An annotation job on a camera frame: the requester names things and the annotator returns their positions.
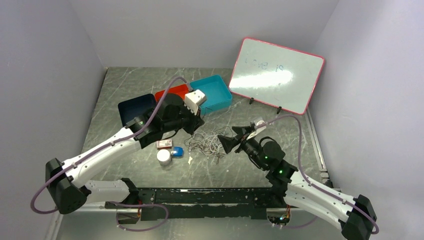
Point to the orange square tray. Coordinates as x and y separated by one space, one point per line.
180 90

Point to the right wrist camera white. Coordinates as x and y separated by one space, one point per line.
261 126

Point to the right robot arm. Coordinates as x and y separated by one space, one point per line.
353 216

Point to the dark navy square tray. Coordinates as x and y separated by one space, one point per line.
131 108

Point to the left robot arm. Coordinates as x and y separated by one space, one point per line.
70 183

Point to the clear round clip jar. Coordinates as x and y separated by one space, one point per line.
164 157

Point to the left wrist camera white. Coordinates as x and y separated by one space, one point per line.
193 101

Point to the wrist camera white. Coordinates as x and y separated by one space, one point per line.
261 126
193 101

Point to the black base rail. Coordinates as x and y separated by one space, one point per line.
196 203

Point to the pink framed whiteboard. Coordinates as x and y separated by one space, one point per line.
276 75

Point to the teal square tray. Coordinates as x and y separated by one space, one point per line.
218 94

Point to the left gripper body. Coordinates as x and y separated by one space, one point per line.
187 120

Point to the blue small stapler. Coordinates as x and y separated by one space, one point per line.
177 152

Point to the red white small box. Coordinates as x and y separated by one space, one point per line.
164 144

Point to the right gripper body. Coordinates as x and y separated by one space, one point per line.
238 139

